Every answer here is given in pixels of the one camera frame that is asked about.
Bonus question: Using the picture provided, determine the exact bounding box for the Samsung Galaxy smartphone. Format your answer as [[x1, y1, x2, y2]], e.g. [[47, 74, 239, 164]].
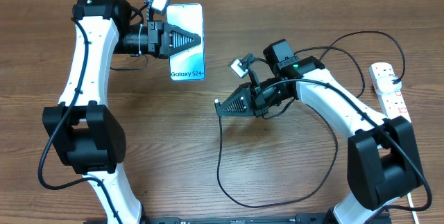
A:
[[166, 3, 205, 81]]

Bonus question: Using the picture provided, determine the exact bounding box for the black charger cable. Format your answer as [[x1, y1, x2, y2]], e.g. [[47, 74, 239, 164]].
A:
[[214, 31, 407, 209]]

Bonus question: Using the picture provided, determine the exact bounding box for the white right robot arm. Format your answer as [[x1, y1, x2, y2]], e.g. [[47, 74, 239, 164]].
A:
[[214, 39, 429, 223]]

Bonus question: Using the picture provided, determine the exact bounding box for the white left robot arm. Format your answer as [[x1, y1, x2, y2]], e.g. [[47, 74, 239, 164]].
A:
[[42, 0, 205, 223]]

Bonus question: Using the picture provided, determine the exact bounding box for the white charger adapter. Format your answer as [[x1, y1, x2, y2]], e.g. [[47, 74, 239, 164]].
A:
[[375, 76, 402, 95]]

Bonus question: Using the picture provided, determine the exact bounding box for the white power strip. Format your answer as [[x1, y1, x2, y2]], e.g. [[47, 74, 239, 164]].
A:
[[368, 62, 411, 122]]

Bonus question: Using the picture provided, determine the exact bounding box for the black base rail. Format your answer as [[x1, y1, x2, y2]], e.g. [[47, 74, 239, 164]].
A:
[[83, 212, 330, 224]]

